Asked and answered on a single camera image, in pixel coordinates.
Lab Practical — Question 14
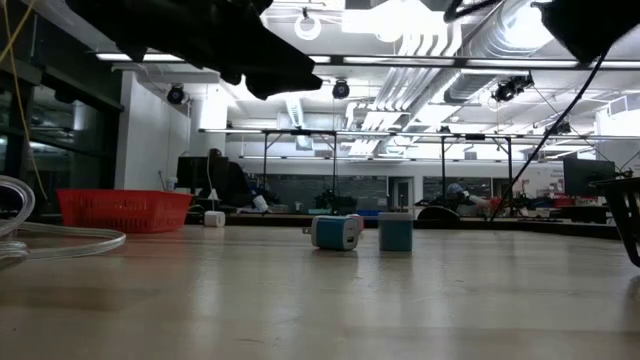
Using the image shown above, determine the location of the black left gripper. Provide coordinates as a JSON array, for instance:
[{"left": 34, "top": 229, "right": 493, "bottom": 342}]
[{"left": 149, "top": 0, "right": 324, "bottom": 101}]

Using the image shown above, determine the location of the teal and white charger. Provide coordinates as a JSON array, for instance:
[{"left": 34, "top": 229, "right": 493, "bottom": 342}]
[
  {"left": 301, "top": 214, "right": 362, "bottom": 252},
  {"left": 377, "top": 211, "right": 415, "bottom": 253}
]

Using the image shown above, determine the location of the black ceiling device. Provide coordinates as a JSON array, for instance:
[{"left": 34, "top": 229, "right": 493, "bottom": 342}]
[{"left": 492, "top": 74, "right": 535, "bottom": 101}]

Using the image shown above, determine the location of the person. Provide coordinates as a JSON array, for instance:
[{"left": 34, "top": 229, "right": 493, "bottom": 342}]
[
  {"left": 446, "top": 181, "right": 494, "bottom": 211},
  {"left": 207, "top": 147, "right": 251, "bottom": 209}
]

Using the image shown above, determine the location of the black monitor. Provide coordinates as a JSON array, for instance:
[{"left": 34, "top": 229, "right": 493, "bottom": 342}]
[
  {"left": 175, "top": 155, "right": 230, "bottom": 190},
  {"left": 563, "top": 158, "right": 616, "bottom": 197}
]

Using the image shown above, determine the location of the overhead light bar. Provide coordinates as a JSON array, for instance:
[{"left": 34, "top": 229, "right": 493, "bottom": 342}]
[{"left": 94, "top": 51, "right": 640, "bottom": 70}]

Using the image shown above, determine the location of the red plastic basket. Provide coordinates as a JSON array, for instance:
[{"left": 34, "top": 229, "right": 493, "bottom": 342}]
[{"left": 56, "top": 188, "right": 194, "bottom": 235}]

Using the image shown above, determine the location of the black metal station frame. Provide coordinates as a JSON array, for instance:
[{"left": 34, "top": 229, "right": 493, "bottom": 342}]
[
  {"left": 439, "top": 132, "right": 514, "bottom": 209},
  {"left": 262, "top": 128, "right": 339, "bottom": 211}
]

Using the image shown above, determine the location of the silver ventilation duct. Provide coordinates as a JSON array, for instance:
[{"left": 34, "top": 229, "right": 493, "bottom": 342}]
[{"left": 442, "top": 0, "right": 551, "bottom": 104}]

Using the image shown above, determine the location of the long black cable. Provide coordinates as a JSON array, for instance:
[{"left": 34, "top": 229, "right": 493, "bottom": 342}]
[{"left": 488, "top": 47, "right": 611, "bottom": 222}]

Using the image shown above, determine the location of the black table frame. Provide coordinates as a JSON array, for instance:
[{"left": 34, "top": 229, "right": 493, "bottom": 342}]
[{"left": 0, "top": 212, "right": 621, "bottom": 241}]

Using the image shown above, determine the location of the clear lamp cable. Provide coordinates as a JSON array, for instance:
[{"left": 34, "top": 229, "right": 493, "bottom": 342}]
[{"left": 0, "top": 174, "right": 127, "bottom": 271}]

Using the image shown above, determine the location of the yellow cable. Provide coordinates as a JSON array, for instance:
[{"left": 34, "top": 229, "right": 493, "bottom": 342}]
[{"left": 0, "top": 0, "right": 49, "bottom": 201}]

